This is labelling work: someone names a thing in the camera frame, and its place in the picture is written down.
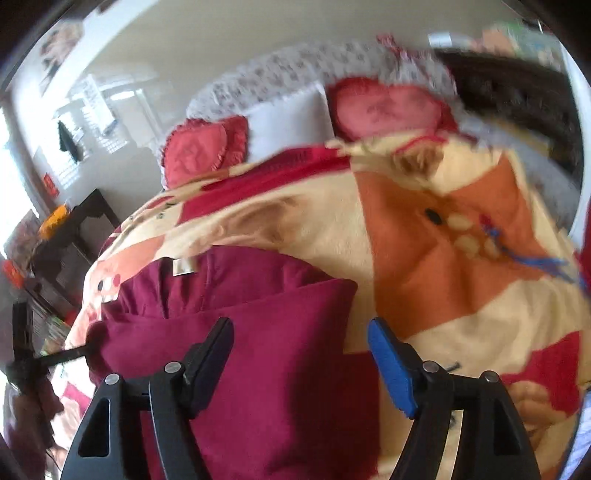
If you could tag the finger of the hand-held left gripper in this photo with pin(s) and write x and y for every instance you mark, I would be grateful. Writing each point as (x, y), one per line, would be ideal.
(60, 357)

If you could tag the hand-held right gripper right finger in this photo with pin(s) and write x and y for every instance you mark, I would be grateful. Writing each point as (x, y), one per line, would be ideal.
(392, 369)

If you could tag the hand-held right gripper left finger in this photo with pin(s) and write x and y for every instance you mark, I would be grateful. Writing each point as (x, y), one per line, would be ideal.
(212, 350)

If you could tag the maroon knit garment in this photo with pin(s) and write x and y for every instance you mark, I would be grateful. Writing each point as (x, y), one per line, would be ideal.
(277, 369)

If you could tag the printed fleece blanket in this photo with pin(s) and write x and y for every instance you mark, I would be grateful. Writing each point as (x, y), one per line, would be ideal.
(461, 277)

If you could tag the orange yellow object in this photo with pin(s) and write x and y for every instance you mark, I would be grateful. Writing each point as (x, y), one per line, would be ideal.
(53, 221)

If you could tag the dark wooden side table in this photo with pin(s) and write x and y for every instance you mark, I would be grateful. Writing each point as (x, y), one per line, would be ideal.
(87, 221)

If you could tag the red heart pillow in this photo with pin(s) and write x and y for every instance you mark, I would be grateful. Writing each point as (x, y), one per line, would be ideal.
(198, 152)
(383, 110)

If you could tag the dark hanging cloth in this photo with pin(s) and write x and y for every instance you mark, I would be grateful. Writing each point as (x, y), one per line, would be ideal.
(69, 141)

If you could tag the white pillow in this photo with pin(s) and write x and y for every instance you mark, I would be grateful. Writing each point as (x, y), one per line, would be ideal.
(286, 124)

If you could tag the floral bedding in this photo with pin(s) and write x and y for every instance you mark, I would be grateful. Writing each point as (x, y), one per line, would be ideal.
(277, 69)

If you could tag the dark carved wooden headboard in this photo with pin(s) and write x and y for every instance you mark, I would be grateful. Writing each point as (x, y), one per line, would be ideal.
(508, 92)

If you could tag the pile of household clutter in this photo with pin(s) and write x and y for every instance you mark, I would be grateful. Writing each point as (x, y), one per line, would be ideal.
(521, 41)

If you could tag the wall poster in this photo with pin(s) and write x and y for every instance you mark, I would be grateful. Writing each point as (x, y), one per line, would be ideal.
(60, 50)

